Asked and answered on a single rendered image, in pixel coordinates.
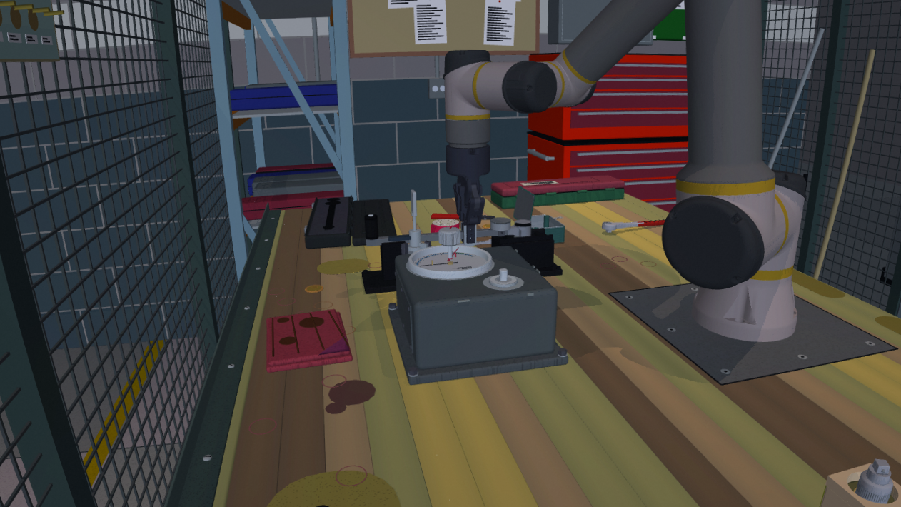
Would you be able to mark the cork notice board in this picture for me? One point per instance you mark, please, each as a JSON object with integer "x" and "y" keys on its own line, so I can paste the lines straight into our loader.
{"x": 373, "y": 28}

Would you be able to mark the grey torque tester body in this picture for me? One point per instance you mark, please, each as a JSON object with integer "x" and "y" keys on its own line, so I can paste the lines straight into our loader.
{"x": 471, "y": 324}

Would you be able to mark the black case lid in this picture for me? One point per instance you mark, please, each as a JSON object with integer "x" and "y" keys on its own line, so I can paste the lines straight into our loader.
{"x": 373, "y": 222}

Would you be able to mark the grey upright bar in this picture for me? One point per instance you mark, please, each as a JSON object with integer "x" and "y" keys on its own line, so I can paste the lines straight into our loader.
{"x": 415, "y": 211}

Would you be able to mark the teal small tray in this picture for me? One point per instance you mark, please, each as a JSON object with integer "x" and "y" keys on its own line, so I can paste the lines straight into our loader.
{"x": 555, "y": 227}

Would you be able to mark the red and green long case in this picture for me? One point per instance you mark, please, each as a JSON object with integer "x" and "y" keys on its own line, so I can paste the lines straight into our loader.
{"x": 563, "y": 189}

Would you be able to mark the grey wall panel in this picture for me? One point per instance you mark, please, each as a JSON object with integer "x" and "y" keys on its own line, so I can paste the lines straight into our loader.
{"x": 563, "y": 21}

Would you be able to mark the dark green bench rail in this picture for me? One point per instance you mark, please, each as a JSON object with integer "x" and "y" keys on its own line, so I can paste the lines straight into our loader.
{"x": 232, "y": 366}

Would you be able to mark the grey knurled socket adapter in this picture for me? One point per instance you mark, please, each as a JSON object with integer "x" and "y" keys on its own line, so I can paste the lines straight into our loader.
{"x": 875, "y": 479}

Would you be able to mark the pale wooden block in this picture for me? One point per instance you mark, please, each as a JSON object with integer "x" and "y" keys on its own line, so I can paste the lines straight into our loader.
{"x": 841, "y": 493}

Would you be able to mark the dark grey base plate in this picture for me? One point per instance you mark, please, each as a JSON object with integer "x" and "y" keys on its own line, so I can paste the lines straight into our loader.
{"x": 654, "y": 317}

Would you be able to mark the red tool chest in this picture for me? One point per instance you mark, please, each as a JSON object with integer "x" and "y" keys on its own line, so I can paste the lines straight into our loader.
{"x": 633, "y": 112}

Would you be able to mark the blue steel shelf rack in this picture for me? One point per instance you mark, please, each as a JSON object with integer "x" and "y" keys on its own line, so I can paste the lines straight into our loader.
{"x": 219, "y": 105}

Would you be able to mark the black foam tool case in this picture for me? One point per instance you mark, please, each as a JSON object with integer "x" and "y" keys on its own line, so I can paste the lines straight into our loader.
{"x": 329, "y": 222}

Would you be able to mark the grey tester drive boss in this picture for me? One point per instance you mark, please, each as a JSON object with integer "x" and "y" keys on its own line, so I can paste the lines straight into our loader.
{"x": 502, "y": 280}

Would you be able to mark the red tin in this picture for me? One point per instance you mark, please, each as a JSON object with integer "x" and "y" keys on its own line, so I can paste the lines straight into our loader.
{"x": 445, "y": 225}

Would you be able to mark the white round tester dial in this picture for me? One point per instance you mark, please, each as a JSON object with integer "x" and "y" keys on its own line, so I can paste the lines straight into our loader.
{"x": 422, "y": 266}

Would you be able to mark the black wrench cradle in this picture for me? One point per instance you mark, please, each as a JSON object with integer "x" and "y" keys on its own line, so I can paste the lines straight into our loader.
{"x": 542, "y": 253}

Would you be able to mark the blue flat case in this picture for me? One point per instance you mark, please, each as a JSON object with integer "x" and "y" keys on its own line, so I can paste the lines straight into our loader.
{"x": 281, "y": 97}

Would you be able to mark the grey flat case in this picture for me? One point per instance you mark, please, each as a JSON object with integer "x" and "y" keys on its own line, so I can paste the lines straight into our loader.
{"x": 296, "y": 184}

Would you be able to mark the grey keeper flap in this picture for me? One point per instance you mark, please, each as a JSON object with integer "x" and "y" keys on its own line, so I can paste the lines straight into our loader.
{"x": 526, "y": 204}

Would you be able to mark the red slotted block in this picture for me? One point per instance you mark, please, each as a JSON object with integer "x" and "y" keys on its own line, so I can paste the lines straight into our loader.
{"x": 306, "y": 341}

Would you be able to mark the grey metal pole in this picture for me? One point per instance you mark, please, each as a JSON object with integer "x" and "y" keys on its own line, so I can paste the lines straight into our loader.
{"x": 799, "y": 91}

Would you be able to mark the green wall sign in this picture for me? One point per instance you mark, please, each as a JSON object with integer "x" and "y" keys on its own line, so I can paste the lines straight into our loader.
{"x": 669, "y": 29}

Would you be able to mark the wooden pole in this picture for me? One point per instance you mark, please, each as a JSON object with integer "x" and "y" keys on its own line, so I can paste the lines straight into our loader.
{"x": 848, "y": 155}

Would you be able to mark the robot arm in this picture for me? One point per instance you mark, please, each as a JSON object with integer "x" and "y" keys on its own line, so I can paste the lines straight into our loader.
{"x": 725, "y": 141}

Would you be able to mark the grey drag pointer knob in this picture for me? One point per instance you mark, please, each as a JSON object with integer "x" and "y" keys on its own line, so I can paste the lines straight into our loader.
{"x": 449, "y": 238}

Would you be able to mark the grey tool board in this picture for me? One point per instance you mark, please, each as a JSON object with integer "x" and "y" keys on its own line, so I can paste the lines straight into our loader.
{"x": 28, "y": 39}

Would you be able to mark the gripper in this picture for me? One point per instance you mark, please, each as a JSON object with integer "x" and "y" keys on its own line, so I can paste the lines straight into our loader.
{"x": 468, "y": 162}

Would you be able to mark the grey wall outlet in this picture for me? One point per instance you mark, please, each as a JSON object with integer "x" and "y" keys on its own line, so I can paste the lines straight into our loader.
{"x": 438, "y": 88}

